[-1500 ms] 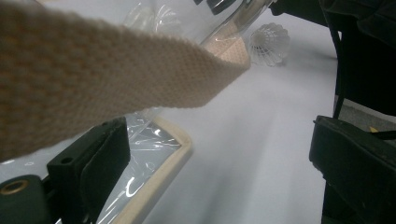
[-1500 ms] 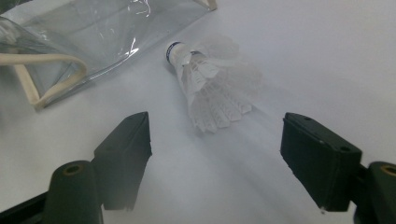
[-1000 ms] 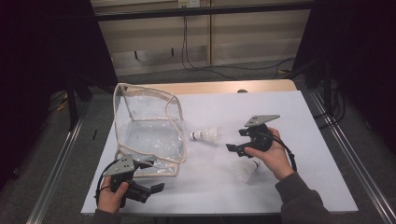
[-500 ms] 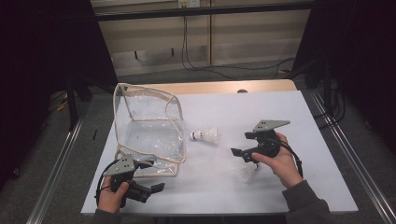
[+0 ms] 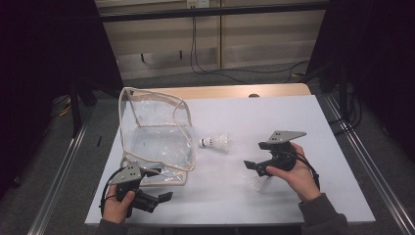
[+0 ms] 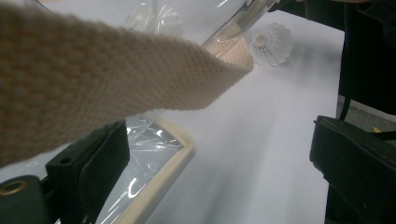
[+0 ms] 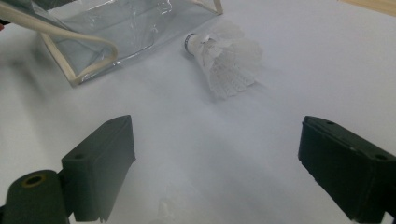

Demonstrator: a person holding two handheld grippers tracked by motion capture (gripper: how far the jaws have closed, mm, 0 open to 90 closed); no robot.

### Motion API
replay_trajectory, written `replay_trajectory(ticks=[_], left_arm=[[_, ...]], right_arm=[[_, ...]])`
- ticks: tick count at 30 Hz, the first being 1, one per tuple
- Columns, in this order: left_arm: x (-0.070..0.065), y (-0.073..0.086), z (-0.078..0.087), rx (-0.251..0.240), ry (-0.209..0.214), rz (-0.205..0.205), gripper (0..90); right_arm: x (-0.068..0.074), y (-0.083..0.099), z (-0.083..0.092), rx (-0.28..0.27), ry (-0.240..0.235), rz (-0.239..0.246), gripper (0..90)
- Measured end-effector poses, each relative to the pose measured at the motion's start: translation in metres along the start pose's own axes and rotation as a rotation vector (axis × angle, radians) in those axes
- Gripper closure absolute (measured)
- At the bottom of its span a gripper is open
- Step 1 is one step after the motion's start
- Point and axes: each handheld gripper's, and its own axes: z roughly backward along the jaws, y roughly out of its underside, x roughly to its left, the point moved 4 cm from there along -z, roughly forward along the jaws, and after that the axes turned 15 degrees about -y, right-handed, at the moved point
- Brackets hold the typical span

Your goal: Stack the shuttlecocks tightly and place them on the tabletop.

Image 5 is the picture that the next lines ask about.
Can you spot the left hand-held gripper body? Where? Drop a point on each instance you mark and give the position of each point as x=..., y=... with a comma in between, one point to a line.
x=129, y=174

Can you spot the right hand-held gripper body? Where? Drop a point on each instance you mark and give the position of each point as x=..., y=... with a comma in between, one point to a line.
x=284, y=156

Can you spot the white feather shuttlecock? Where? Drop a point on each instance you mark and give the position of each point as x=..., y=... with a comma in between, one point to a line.
x=223, y=143
x=205, y=142
x=256, y=184

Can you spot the clear plastic bag beige trim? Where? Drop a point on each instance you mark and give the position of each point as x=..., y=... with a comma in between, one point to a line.
x=156, y=147

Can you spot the person's right hand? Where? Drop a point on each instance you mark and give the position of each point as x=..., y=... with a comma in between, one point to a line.
x=300, y=179

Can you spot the person's left hand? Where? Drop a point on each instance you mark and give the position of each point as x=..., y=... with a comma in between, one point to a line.
x=114, y=209

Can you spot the small black stick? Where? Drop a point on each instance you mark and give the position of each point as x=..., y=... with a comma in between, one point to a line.
x=99, y=141

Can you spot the white tabletop board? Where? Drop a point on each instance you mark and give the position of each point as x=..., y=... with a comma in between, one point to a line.
x=261, y=114

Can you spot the dark round table grommet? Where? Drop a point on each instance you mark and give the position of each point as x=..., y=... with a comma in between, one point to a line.
x=254, y=95

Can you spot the wooden table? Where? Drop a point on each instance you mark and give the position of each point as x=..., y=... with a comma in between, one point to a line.
x=228, y=91

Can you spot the black metal stand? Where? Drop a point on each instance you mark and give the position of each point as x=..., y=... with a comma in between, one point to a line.
x=75, y=111

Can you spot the beige cabinet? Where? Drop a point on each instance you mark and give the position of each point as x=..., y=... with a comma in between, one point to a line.
x=261, y=39

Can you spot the black curtain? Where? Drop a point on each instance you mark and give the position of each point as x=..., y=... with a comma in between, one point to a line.
x=39, y=65
x=385, y=49

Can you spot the aluminium floor rail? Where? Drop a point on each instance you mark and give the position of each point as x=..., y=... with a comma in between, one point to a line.
x=388, y=196
x=56, y=186

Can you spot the black horizontal frame bar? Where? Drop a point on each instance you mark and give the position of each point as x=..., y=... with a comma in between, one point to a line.
x=212, y=11

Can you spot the white wall socket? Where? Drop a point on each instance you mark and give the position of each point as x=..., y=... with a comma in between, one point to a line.
x=200, y=3

